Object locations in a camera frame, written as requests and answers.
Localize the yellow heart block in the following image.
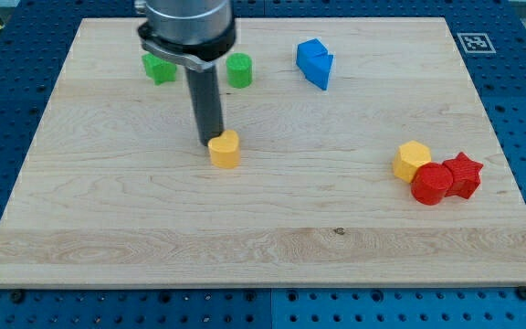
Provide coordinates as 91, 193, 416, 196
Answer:
207, 130, 241, 169

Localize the blue wedge block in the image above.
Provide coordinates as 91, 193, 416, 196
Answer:
297, 54, 334, 90

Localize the light wooden board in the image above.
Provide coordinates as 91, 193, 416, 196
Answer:
0, 17, 526, 289

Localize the red star block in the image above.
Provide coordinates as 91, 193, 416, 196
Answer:
442, 152, 483, 199

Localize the green star block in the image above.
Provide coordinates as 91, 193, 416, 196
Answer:
142, 53, 177, 85

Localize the green cylinder block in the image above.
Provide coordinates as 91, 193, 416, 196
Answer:
226, 53, 252, 89

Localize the white fiducial marker tag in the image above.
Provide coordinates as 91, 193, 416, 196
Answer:
457, 32, 496, 54

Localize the red cylinder block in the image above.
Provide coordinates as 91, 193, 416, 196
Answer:
411, 163, 453, 206

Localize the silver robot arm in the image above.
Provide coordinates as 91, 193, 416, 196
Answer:
134, 0, 237, 145

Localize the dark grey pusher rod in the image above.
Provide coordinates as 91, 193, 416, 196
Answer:
185, 66, 224, 146

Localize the blue cube block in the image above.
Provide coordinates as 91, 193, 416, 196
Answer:
296, 38, 328, 69

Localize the yellow hexagon block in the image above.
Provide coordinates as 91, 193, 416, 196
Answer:
392, 141, 431, 183

